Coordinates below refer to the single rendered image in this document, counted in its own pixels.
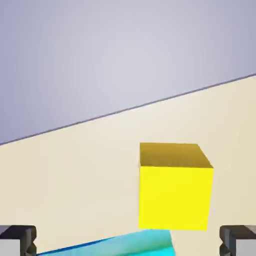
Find large yellow box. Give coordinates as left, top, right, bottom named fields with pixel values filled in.
left=137, top=142, right=215, bottom=232

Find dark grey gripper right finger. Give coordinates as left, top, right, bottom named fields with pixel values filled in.
left=219, top=225, right=256, bottom=256

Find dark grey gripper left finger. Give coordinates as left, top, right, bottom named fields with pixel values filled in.
left=0, top=225, right=38, bottom=256

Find small cyan cube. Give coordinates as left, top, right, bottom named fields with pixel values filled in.
left=37, top=229, right=177, bottom=256

